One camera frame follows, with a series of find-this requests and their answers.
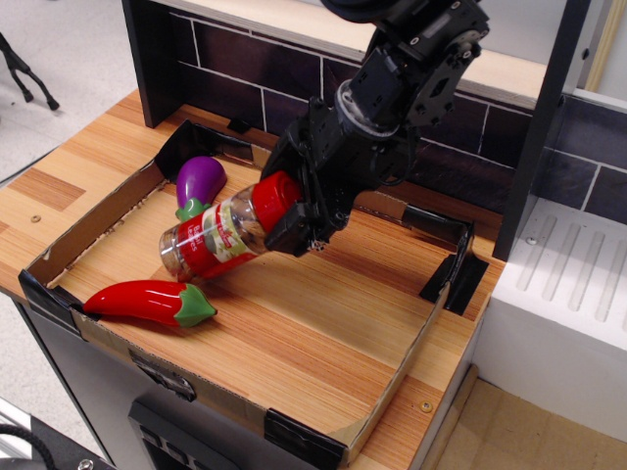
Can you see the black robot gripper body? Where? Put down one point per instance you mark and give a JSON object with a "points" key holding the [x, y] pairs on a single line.
{"points": [[343, 160]]}

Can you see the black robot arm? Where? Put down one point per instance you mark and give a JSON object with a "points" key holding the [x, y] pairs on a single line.
{"points": [[414, 61]]}

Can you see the black metal stand legs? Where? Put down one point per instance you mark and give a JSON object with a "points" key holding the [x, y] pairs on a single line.
{"points": [[17, 65]]}

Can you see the dark shelf side post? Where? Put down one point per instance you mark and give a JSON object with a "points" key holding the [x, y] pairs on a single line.
{"points": [[152, 44]]}

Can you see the purple toy eggplant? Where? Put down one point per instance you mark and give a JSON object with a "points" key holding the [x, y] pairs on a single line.
{"points": [[197, 184]]}

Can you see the white ribbed drainboard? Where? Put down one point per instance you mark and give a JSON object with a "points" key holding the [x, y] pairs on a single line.
{"points": [[569, 267]]}

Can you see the red-capped basil spice bottle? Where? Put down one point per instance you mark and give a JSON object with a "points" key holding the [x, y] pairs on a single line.
{"points": [[230, 233]]}

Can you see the aluminium frame with bolt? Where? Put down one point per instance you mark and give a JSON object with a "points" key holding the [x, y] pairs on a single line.
{"points": [[29, 443]]}

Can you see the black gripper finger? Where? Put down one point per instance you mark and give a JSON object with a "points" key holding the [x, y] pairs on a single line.
{"points": [[287, 156], [297, 232]]}

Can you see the light wooden shelf board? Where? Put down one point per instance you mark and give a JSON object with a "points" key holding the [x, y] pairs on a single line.
{"points": [[493, 75]]}

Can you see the red toy chili pepper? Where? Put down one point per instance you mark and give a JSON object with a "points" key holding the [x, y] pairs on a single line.
{"points": [[172, 303]]}

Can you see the black oven control panel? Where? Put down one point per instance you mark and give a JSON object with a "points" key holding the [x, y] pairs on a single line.
{"points": [[169, 447]]}

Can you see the dark right shelf post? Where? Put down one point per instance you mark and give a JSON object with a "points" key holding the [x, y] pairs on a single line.
{"points": [[560, 78]]}

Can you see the cardboard fence with black tape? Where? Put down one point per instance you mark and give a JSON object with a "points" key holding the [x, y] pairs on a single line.
{"points": [[348, 358]]}

